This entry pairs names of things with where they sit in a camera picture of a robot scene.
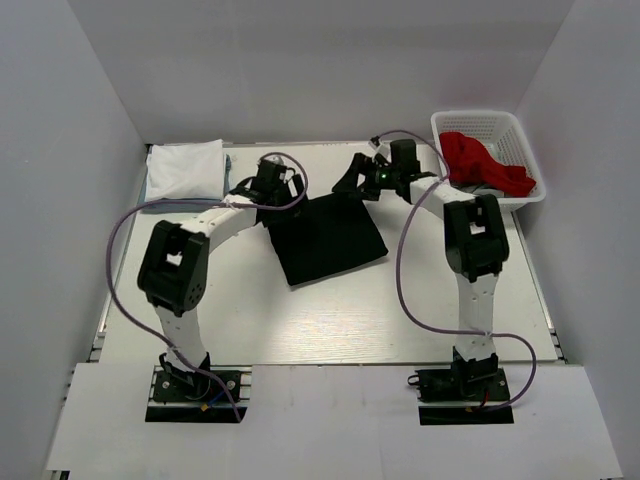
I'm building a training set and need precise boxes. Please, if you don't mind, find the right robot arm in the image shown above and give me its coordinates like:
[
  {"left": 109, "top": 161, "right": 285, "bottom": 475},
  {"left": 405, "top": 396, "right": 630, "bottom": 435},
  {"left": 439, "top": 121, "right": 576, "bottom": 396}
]
[{"left": 332, "top": 139, "right": 509, "bottom": 399}]

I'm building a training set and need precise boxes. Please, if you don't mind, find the folded light blue t shirt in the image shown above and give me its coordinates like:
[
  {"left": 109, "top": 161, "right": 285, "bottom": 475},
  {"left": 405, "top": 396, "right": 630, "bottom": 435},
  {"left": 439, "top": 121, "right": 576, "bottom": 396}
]
[{"left": 139, "top": 154, "right": 232, "bottom": 215}]

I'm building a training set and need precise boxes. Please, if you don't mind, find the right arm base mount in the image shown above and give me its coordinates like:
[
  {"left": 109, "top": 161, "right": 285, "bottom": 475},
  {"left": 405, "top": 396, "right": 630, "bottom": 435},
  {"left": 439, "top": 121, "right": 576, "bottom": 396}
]
[{"left": 407, "top": 368, "right": 514, "bottom": 426}]

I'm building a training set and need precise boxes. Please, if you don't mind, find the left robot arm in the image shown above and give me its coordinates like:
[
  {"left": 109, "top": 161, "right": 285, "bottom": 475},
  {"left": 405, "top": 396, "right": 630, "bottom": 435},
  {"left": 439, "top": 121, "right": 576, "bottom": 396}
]
[{"left": 137, "top": 152, "right": 309, "bottom": 399}]

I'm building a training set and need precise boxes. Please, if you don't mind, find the white plastic basket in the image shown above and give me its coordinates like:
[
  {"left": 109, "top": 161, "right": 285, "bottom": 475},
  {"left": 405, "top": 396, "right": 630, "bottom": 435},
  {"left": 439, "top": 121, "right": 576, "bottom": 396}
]
[{"left": 431, "top": 109, "right": 546, "bottom": 213}]

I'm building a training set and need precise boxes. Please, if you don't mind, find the red t shirt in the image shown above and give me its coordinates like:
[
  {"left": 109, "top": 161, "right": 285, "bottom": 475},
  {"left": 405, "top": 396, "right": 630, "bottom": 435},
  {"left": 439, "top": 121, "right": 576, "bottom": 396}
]
[{"left": 439, "top": 132, "right": 536, "bottom": 197}]

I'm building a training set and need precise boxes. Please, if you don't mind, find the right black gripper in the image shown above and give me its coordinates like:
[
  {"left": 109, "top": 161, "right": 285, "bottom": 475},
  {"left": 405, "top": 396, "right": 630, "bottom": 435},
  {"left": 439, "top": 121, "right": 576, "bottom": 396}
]
[{"left": 333, "top": 153, "right": 401, "bottom": 202}]

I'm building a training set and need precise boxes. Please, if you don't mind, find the black t shirt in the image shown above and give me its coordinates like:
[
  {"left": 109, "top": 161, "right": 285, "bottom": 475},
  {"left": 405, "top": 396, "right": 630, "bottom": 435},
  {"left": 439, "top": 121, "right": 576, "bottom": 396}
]
[{"left": 258, "top": 194, "right": 388, "bottom": 287}]

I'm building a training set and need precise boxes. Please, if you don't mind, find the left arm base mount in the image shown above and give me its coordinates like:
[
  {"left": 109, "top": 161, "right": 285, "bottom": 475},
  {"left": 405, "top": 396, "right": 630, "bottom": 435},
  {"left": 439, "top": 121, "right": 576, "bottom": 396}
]
[{"left": 145, "top": 354, "right": 252, "bottom": 424}]

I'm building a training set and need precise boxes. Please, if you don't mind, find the grey t shirt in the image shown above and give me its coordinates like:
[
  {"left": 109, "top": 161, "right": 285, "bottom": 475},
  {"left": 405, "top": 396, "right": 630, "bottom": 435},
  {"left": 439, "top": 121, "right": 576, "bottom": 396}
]
[{"left": 451, "top": 182, "right": 510, "bottom": 198}]

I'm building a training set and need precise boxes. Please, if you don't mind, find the folded white t shirt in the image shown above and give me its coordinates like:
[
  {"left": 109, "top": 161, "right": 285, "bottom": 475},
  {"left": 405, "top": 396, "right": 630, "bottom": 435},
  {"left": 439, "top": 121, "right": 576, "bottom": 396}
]
[{"left": 145, "top": 139, "right": 227, "bottom": 201}]

